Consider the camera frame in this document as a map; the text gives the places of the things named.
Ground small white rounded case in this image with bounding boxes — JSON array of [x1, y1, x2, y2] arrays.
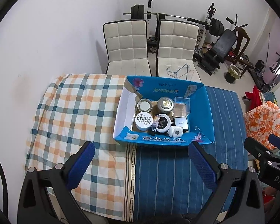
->
[[168, 125, 183, 138]]

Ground grey square box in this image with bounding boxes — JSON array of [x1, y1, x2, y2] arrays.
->
[[174, 117, 189, 132]]

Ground white jar with black lid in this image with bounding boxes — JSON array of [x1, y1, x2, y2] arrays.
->
[[157, 114, 171, 133]]

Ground small colourful tube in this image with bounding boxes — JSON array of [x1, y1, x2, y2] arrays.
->
[[149, 114, 160, 136]]

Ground silver round tin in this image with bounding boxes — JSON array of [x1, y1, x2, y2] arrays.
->
[[157, 97, 174, 114]]

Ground white jar with logo lid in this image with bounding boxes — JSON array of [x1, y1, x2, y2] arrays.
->
[[135, 112, 153, 131]]

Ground small silver lid jar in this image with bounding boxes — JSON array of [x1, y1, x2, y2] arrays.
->
[[137, 99, 153, 113]]

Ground orange floral cushion chair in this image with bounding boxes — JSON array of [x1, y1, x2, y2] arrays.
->
[[244, 101, 280, 150]]

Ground blue cardboard box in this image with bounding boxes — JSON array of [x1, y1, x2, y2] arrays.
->
[[113, 76, 215, 147]]

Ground plaid and blue tablecloth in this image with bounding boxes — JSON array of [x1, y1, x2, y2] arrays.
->
[[24, 73, 249, 222]]

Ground red cloth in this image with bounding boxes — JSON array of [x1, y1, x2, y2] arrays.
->
[[245, 85, 263, 110]]

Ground waste bin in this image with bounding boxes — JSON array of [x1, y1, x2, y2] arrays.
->
[[225, 64, 242, 83]]

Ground black weight bench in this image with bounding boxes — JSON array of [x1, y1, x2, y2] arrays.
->
[[194, 29, 237, 75]]

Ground barbell with rack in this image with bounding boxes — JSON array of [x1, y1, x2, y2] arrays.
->
[[127, 0, 224, 54]]

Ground right white padded chair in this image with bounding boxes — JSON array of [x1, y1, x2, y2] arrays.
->
[[156, 20, 201, 83]]

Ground white padded chair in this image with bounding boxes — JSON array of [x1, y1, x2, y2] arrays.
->
[[156, 20, 201, 83], [103, 19, 152, 76]]

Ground left white padded chair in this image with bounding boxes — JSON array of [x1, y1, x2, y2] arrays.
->
[[103, 19, 152, 76]]

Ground black cable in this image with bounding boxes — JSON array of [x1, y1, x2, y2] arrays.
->
[[0, 141, 10, 219]]

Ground wire clothes hanger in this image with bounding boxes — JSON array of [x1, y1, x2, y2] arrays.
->
[[166, 63, 195, 80]]

